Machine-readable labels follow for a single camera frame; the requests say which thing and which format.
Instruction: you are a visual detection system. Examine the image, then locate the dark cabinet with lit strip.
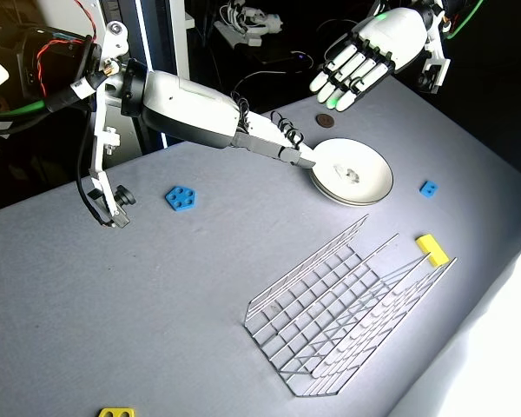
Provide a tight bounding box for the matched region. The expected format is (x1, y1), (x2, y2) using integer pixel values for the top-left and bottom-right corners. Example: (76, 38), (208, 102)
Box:
(116, 0), (196, 156)

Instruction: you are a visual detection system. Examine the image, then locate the yellow rectangular block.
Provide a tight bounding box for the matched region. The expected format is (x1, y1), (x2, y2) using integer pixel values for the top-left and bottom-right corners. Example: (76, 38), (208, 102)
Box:
(415, 234), (451, 268)

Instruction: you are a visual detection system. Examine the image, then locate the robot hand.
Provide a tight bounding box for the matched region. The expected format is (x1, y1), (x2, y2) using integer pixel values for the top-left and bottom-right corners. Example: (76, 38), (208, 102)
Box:
(141, 69), (318, 170)
(308, 7), (431, 112)

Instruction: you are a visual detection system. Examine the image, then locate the blue pentagon block with holes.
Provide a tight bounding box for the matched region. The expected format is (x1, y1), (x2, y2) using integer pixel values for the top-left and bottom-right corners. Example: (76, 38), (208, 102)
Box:
(164, 186), (200, 213)

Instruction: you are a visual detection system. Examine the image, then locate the white round plate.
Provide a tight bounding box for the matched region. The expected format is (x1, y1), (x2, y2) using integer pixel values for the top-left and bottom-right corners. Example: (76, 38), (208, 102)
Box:
(311, 137), (394, 203)
(310, 171), (392, 208)

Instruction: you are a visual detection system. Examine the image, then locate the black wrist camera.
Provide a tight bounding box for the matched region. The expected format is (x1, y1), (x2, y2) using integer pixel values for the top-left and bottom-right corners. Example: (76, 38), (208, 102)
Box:
(86, 184), (136, 230)
(416, 64), (439, 94)

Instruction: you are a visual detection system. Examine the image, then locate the wire dish rack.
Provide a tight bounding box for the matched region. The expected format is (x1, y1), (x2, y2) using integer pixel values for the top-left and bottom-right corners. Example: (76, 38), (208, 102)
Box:
(244, 214), (458, 399)

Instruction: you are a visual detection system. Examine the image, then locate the black device with purple light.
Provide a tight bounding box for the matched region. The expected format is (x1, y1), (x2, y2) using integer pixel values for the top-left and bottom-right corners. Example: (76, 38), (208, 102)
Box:
(251, 50), (316, 66)

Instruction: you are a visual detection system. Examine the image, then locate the grey tablecloth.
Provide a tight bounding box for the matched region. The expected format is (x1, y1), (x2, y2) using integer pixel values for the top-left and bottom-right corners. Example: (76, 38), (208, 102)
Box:
(0, 71), (521, 417)

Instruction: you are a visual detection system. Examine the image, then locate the spare robot hand on desk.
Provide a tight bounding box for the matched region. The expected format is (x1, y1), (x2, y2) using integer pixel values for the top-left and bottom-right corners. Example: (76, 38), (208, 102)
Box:
(214, 0), (286, 49)

